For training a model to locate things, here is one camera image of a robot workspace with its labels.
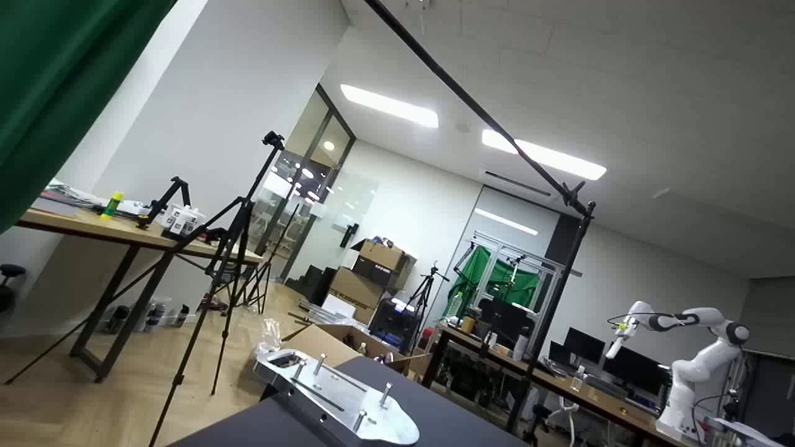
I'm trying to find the small cardboard box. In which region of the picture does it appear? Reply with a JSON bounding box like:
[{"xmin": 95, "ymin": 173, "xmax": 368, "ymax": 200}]
[{"xmin": 355, "ymin": 238, "xmax": 418, "ymax": 293}]

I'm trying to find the short black tripod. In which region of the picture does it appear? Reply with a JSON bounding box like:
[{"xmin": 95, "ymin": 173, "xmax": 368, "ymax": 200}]
[{"xmin": 403, "ymin": 264, "xmax": 453, "ymax": 352}]

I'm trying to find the large cardboard box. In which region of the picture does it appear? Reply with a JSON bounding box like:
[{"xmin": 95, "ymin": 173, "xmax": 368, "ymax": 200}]
[{"xmin": 327, "ymin": 266, "xmax": 384, "ymax": 316}]

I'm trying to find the narrow hanging green cloth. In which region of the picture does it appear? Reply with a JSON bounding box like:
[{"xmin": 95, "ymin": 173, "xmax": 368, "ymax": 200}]
[{"xmin": 445, "ymin": 243, "xmax": 495, "ymax": 323}]

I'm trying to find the black equipment box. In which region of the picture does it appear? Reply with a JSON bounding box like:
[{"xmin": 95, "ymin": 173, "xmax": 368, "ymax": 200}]
[{"xmin": 368, "ymin": 296, "xmax": 418, "ymax": 348}]

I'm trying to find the thin ceiling light strip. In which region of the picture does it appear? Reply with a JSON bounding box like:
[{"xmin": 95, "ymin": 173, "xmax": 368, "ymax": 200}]
[{"xmin": 471, "ymin": 207, "xmax": 542, "ymax": 238}]

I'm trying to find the short ceiling light panel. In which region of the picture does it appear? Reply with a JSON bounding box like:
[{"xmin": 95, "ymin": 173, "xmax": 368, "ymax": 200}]
[{"xmin": 337, "ymin": 82, "xmax": 442, "ymax": 131}]

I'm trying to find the open cardboard box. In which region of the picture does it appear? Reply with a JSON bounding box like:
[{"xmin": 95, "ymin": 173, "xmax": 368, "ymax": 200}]
[{"xmin": 316, "ymin": 321, "xmax": 403, "ymax": 362}]

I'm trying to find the wide hanging green cloth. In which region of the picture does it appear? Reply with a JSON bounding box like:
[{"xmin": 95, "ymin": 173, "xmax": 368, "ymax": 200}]
[{"xmin": 481, "ymin": 259, "xmax": 546, "ymax": 313}]

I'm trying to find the black boom pole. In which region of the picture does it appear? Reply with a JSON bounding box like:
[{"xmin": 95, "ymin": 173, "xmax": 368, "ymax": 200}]
[{"xmin": 363, "ymin": 0, "xmax": 598, "ymax": 224}]

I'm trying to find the long ceiling light panel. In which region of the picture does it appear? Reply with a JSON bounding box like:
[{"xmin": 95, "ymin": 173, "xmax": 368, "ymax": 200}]
[{"xmin": 479, "ymin": 126, "xmax": 608, "ymax": 183}]

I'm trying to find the clear glass cup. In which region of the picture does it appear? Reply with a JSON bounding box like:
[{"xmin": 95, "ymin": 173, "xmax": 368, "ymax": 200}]
[{"xmin": 258, "ymin": 317, "xmax": 286, "ymax": 356}]

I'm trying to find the black upright stand pole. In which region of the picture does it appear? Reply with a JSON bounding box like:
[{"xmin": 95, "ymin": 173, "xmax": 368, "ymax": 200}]
[{"xmin": 505, "ymin": 207, "xmax": 597, "ymax": 435}]

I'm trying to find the white clutter on table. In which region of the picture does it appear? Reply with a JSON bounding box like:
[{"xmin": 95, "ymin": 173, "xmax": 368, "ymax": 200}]
[{"xmin": 160, "ymin": 204, "xmax": 207, "ymax": 238}]

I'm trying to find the small black monitor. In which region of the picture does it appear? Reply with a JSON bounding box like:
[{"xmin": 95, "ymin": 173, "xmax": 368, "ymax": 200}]
[{"xmin": 561, "ymin": 326, "xmax": 608, "ymax": 367}]

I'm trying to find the small black tabletop tripod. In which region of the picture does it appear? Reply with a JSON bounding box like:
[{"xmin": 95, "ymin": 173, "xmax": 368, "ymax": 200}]
[{"xmin": 134, "ymin": 173, "xmax": 193, "ymax": 231}]

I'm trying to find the long wooden desk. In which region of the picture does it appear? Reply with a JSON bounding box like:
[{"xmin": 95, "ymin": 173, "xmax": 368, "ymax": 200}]
[{"xmin": 428, "ymin": 326, "xmax": 691, "ymax": 447}]

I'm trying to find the wide black monitor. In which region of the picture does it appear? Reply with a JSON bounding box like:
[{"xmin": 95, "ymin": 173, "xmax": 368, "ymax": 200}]
[{"xmin": 598, "ymin": 346, "xmax": 671, "ymax": 403}]

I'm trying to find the yellow green small object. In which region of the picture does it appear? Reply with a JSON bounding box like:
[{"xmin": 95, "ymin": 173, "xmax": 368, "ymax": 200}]
[{"xmin": 98, "ymin": 192, "xmax": 127, "ymax": 224}]

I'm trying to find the wooden table with black legs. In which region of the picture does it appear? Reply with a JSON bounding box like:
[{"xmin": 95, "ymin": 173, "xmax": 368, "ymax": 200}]
[{"xmin": 14, "ymin": 204, "xmax": 269, "ymax": 384}]

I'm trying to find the green cloth curtain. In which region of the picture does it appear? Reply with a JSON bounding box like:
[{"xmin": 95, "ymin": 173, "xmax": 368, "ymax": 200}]
[{"xmin": 0, "ymin": 0, "xmax": 181, "ymax": 236}]

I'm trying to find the tall black camera tripod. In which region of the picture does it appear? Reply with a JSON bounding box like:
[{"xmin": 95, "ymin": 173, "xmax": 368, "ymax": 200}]
[{"xmin": 2, "ymin": 130, "xmax": 288, "ymax": 447}]

